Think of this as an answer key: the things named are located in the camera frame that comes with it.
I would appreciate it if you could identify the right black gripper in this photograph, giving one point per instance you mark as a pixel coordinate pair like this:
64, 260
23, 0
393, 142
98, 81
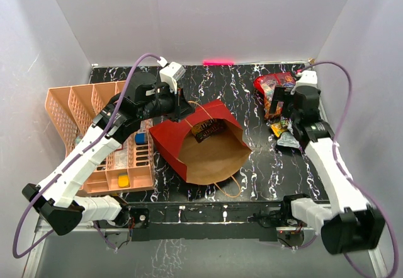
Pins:
281, 94

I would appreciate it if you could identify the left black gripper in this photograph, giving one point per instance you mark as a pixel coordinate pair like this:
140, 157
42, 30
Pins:
181, 106

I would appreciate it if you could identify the large red snack bag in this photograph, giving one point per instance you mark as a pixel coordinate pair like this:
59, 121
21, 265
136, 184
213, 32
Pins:
266, 85

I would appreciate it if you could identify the yellow candy packet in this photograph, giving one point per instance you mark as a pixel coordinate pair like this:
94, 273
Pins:
280, 127
201, 126

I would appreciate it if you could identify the brown candy packet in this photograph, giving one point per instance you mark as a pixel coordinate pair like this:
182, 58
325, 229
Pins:
211, 130

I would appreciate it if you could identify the red paper bag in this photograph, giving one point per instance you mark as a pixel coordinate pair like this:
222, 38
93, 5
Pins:
215, 159

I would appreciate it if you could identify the silver snack packet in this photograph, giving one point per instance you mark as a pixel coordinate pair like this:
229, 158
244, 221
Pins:
287, 140

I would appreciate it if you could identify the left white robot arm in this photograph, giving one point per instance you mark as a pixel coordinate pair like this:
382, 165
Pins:
55, 198

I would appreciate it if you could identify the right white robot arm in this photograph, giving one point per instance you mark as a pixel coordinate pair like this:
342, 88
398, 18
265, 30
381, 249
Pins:
351, 224

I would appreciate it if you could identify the blue item in basket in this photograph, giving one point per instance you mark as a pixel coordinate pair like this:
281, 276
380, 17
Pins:
141, 139

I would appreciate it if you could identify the red white packet in basket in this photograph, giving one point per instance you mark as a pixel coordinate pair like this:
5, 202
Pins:
120, 147

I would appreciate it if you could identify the yellow sponge block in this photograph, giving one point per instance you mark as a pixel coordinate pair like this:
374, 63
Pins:
123, 180

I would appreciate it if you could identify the peach plastic organizer basket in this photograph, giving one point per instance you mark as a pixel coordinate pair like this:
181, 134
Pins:
72, 109

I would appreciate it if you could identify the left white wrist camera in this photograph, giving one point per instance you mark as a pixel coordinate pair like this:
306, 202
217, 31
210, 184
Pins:
171, 74

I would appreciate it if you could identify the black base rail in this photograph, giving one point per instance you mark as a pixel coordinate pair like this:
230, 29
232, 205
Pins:
207, 220

